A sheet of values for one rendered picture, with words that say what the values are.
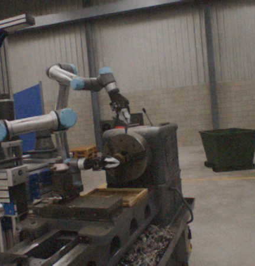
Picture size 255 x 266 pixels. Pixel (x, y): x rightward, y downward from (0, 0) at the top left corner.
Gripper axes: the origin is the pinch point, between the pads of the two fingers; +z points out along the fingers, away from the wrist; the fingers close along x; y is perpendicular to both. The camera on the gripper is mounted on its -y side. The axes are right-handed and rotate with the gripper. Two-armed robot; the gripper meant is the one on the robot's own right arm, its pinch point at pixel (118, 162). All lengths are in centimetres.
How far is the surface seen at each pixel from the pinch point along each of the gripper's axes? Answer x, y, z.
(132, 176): -11.7, -15.8, 1.8
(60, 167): 5.7, 43.9, -8.7
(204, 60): 227, -1020, -66
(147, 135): 13.0, -31.6, 8.9
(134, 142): 10.1, -15.8, 5.2
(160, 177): -16.1, -31.5, 15.6
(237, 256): -108, -111, 57
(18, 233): -19, 61, -22
